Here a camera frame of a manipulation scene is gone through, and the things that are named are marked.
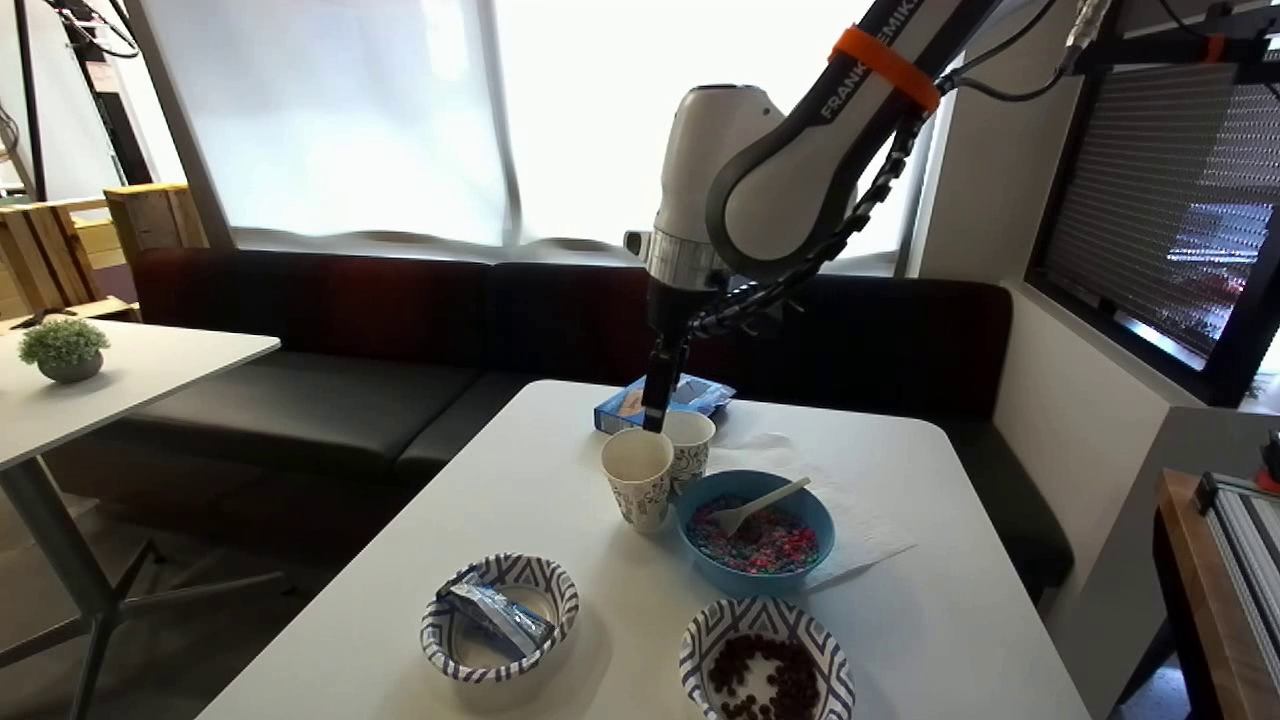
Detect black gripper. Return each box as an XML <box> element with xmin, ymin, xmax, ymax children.
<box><xmin>640</xmin><ymin>281</ymin><xmax>731</xmax><ymax>431</ymax></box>

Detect blue plastic bowl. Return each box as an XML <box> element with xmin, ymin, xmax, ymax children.
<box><xmin>670</xmin><ymin>468</ymin><xmax>839</xmax><ymax>599</ymax></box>

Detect patterned paper bowl with chocolate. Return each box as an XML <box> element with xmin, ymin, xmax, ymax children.
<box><xmin>677</xmin><ymin>593</ymin><xmax>861</xmax><ymax>720</ymax></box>

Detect patterned paper bowl with packets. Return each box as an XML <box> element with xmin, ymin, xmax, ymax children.
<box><xmin>421</xmin><ymin>553</ymin><xmax>583</xmax><ymax>694</ymax></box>

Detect blue snack box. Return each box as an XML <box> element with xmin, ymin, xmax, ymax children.
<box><xmin>593</xmin><ymin>371</ymin><xmax>741</xmax><ymax>437</ymax></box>

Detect wooden spoon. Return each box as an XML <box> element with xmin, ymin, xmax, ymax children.
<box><xmin>700</xmin><ymin>475</ymin><xmax>810</xmax><ymax>542</ymax></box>

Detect colourful candy pile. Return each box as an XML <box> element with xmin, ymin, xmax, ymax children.
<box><xmin>697</xmin><ymin>514</ymin><xmax>821</xmax><ymax>578</ymax></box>

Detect white paper napkin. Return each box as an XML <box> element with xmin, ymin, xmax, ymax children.
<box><xmin>662</xmin><ymin>425</ymin><xmax>926</xmax><ymax>606</ymax></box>

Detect silver foil packet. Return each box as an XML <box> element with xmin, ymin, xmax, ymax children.
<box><xmin>435</xmin><ymin>570</ymin><xmax>560</xmax><ymax>661</ymax></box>

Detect dark chocolate pieces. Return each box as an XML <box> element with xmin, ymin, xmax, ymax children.
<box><xmin>704</xmin><ymin>633</ymin><xmax>823</xmax><ymax>720</ymax></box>

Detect black bench sofa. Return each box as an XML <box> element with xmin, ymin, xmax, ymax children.
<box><xmin>50</xmin><ymin>243</ymin><xmax>1077</xmax><ymax>593</ymax></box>

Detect white window shade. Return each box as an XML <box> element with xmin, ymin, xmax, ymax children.
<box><xmin>132</xmin><ymin>0</ymin><xmax>936</xmax><ymax>264</ymax></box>

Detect white side table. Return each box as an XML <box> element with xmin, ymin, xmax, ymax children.
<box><xmin>0</xmin><ymin>317</ymin><xmax>282</xmax><ymax>720</ymax></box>

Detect black framed window with blind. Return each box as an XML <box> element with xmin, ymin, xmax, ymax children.
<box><xmin>1025</xmin><ymin>0</ymin><xmax>1280</xmax><ymax>412</ymax></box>

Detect wooden workbench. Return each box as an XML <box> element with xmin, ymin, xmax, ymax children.
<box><xmin>1150</xmin><ymin>463</ymin><xmax>1280</xmax><ymax>720</ymax></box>

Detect small potted plant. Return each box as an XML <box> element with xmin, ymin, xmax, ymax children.
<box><xmin>14</xmin><ymin>317</ymin><xmax>111</xmax><ymax>391</ymax></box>

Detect black metal stand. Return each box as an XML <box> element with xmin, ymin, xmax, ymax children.
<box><xmin>43</xmin><ymin>0</ymin><xmax>159</xmax><ymax>193</ymax></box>

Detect grey metal device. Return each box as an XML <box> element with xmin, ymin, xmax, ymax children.
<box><xmin>1195</xmin><ymin>471</ymin><xmax>1280</xmax><ymax>644</ymax></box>

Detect wooden slatted crate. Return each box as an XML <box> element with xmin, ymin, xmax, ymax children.
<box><xmin>0</xmin><ymin>180</ymin><xmax>231</xmax><ymax>334</ymax></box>

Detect orange cable strap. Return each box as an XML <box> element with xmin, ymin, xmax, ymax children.
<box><xmin>827</xmin><ymin>25</ymin><xmax>944</xmax><ymax>115</ymax></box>

